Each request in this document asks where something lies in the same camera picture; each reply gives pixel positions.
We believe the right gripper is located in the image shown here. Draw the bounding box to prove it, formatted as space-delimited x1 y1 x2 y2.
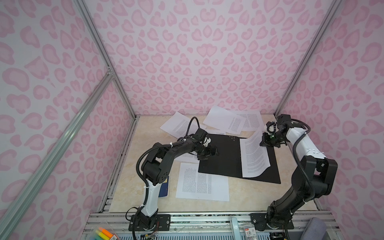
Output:
258 131 288 148

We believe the highlighter marker pack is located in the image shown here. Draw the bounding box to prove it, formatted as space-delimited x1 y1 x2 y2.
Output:
90 227 120 240

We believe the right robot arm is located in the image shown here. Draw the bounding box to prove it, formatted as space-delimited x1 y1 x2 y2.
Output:
250 114 338 232

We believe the blue book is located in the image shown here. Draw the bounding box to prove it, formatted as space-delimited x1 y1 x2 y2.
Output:
159 177 169 198

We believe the orange and black folder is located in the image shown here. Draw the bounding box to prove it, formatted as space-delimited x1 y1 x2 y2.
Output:
199 134 281 184

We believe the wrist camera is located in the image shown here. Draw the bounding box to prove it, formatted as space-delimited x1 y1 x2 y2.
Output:
266 114 292 134
192 128 211 147

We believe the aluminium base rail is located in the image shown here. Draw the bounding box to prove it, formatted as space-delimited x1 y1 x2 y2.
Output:
80 211 344 240

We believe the small red label bag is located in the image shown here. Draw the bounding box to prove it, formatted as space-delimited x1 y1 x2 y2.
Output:
243 224 258 240

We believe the light blue handle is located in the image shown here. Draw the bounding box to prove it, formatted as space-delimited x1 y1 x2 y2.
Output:
230 217 242 240

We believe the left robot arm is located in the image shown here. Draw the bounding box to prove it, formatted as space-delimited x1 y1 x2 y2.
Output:
131 117 218 232

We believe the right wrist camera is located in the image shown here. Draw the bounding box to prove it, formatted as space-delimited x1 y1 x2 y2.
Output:
266 114 292 134

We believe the printed paper sheet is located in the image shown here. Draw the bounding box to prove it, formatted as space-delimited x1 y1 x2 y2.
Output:
240 131 271 178
176 163 230 202

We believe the grey cloth roll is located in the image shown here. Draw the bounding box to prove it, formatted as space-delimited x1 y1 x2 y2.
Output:
300 217 327 240

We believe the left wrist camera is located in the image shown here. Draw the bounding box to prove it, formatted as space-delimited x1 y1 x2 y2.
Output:
192 128 211 147

